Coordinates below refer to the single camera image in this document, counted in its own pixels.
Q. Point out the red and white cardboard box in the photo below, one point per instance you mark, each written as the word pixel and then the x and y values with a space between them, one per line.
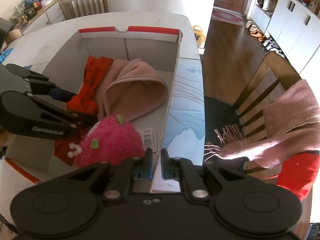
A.
pixel 157 46

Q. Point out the wooden box on table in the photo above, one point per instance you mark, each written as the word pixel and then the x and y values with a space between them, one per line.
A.
pixel 13 35

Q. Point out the white handbag on shelf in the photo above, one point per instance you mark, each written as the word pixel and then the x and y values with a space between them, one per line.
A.
pixel 268 5

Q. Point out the yellow bag on floor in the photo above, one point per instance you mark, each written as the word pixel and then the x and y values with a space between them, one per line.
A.
pixel 199 35

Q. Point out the pink fuzzy strawberry plush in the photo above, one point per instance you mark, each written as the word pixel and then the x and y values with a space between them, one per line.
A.
pixel 112 139

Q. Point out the pink fringed scarf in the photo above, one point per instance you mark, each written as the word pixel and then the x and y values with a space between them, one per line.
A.
pixel 291 124

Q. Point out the red garment on chair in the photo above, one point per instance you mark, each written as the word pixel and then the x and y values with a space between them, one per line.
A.
pixel 299 173

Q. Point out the red orange cloth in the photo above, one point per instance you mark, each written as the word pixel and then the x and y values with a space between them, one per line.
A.
pixel 84 102

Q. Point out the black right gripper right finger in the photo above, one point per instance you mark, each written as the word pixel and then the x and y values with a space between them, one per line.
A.
pixel 187 174

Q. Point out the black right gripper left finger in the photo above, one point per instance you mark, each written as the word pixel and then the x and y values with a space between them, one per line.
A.
pixel 125 174

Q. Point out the wooden chair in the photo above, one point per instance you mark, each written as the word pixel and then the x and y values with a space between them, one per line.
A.
pixel 79 8
pixel 273 77

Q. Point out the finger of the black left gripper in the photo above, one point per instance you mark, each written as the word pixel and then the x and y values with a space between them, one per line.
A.
pixel 41 119
pixel 40 84

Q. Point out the red patterned rug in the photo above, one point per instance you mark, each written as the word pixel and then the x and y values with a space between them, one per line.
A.
pixel 228 16

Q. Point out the white sideboard with wooden top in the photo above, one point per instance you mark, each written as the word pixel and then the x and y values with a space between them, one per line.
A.
pixel 48 15

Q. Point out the wooden chair at right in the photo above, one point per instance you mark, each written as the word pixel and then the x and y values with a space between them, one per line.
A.
pixel 273 77

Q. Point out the wooden chair at far side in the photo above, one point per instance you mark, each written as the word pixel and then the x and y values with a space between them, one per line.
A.
pixel 79 8

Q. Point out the white tall cabinet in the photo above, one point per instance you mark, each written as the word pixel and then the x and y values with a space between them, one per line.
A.
pixel 296 31

